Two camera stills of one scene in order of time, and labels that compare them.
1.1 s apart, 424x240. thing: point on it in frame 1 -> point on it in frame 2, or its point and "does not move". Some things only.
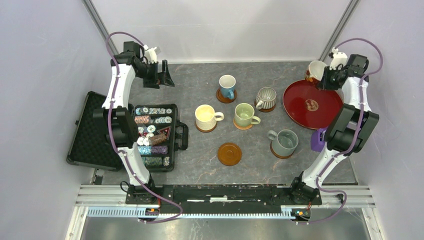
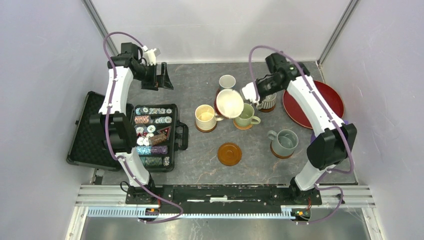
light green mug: [244, 113] does not move
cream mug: [205, 118] does not move
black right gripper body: [330, 82] -> [268, 86]
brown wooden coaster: [281, 157] does not move
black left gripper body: [148, 72] does not move
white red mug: [315, 70] -> [228, 103]
